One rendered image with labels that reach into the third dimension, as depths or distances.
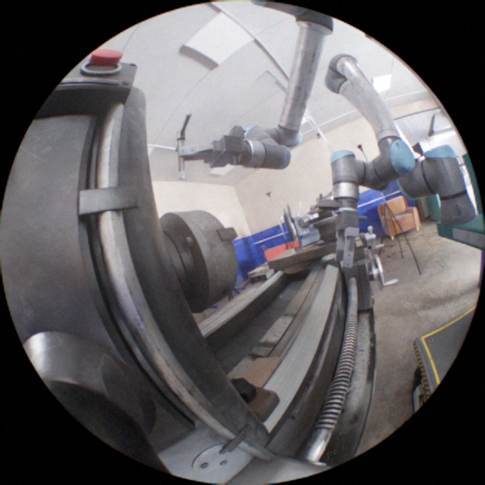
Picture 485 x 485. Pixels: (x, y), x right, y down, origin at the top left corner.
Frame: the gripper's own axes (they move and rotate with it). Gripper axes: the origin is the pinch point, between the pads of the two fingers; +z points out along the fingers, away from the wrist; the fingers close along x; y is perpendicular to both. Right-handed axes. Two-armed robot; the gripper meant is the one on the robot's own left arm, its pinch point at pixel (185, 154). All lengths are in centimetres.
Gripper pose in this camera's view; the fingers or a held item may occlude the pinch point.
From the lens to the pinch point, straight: 43.7
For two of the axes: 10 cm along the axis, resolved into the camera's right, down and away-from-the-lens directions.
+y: 1.4, 9.7, 2.0
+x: -4.7, -1.1, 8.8
